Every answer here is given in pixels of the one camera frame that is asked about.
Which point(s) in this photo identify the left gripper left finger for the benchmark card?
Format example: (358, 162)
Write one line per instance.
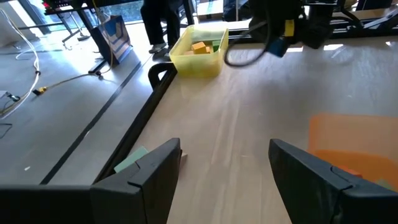
(152, 186)

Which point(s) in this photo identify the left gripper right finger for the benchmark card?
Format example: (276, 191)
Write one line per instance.
(311, 193)

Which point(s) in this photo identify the orange small cube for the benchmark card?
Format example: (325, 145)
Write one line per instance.
(199, 47)

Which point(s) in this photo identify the teal long block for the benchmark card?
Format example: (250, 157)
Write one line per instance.
(130, 160)

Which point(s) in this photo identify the red-orange block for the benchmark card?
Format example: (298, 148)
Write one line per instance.
(354, 171)

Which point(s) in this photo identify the green small cube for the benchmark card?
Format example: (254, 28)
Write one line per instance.
(216, 46)

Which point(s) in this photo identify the orange plastic bin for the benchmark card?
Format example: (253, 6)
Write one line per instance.
(342, 133)

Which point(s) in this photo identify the teal small block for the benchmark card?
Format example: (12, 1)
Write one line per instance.
(385, 185)

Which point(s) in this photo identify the black floor tape strip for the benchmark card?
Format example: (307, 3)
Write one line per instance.
(90, 124)

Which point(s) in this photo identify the yellow plastic bin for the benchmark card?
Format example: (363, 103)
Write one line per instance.
(199, 67)

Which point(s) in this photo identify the wooden small cube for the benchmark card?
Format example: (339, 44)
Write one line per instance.
(188, 53)

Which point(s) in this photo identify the person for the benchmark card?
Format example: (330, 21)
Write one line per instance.
(155, 18)

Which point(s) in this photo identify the blue paper bag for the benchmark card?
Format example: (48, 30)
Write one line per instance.
(112, 40)

